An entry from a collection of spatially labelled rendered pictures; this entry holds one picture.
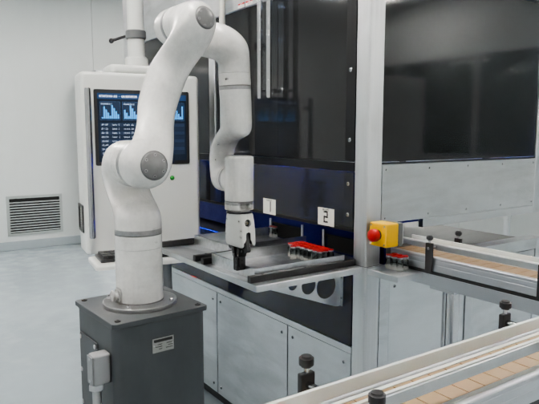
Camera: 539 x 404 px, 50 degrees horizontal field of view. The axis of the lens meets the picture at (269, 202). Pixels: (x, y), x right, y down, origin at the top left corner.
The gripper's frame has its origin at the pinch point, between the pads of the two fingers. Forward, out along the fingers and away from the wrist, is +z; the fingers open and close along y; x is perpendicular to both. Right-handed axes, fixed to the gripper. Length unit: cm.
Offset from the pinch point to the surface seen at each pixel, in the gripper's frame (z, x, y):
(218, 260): 2.4, -1.7, 15.5
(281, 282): 4.5, -7.6, -10.9
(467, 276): 2, -50, -42
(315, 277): 4.9, -19.9, -10.9
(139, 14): -87, -9, 95
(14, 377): 92, 33, 180
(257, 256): 3.9, -19.3, 19.6
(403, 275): 4.1, -41.9, -25.5
